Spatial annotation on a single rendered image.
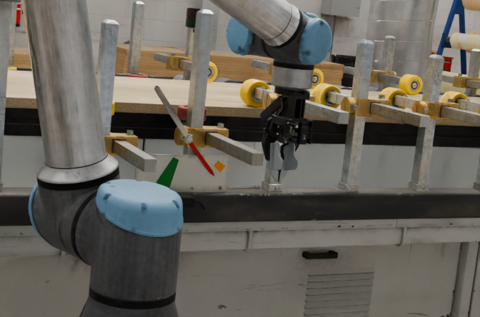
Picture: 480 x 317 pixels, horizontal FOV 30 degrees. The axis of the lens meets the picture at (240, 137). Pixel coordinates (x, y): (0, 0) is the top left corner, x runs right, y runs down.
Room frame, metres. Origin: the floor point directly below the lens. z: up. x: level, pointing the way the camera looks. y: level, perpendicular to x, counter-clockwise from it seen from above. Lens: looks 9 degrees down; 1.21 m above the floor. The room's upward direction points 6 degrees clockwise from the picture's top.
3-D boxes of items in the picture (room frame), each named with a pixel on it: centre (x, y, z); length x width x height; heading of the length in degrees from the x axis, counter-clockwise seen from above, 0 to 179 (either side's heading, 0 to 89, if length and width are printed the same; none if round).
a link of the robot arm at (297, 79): (1.96, -0.10, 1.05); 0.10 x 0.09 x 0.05; 118
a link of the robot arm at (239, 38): (1.87, -0.02, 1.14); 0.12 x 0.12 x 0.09; 41
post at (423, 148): (2.65, -0.55, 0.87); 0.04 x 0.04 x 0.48; 26
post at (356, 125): (2.54, -0.33, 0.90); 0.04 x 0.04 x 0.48; 26
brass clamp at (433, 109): (2.66, -0.57, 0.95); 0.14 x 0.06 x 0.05; 116
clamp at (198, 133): (2.33, 0.10, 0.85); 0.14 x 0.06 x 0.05; 116
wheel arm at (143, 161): (2.19, 0.29, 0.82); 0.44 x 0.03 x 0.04; 26
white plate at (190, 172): (2.28, 0.14, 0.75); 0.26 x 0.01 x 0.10; 116
